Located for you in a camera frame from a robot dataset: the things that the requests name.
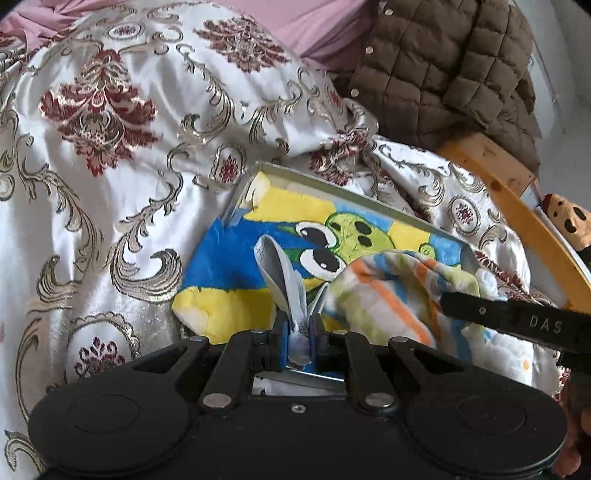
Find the person's right hand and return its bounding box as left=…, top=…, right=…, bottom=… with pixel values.
left=556, top=368, right=591, bottom=479

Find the yellow spotted plush toy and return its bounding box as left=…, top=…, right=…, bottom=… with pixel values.
left=537, top=192, right=591, bottom=274

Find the cartoon frog towel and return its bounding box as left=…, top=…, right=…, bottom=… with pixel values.
left=172, top=171, right=468, bottom=345

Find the grey white sock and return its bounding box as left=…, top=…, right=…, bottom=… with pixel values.
left=253, top=234, right=334, bottom=366

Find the pastel striped fleece cloth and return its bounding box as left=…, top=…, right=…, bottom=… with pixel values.
left=322, top=249, right=491, bottom=361

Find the wooden bed frame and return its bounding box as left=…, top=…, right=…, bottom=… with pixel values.
left=436, top=131, right=591, bottom=315

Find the floral satin blanket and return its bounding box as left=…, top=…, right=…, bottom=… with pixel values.
left=0, top=0, right=570, bottom=463

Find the brown quilted jacket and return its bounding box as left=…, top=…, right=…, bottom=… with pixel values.
left=332, top=0, right=542, bottom=175

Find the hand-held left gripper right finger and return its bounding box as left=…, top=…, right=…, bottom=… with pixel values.
left=309, top=313, right=467, bottom=415

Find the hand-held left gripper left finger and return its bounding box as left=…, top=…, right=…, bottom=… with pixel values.
left=131, top=314, right=291, bottom=412

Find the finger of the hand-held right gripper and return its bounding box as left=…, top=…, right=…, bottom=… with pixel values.
left=438, top=290, right=511, bottom=329

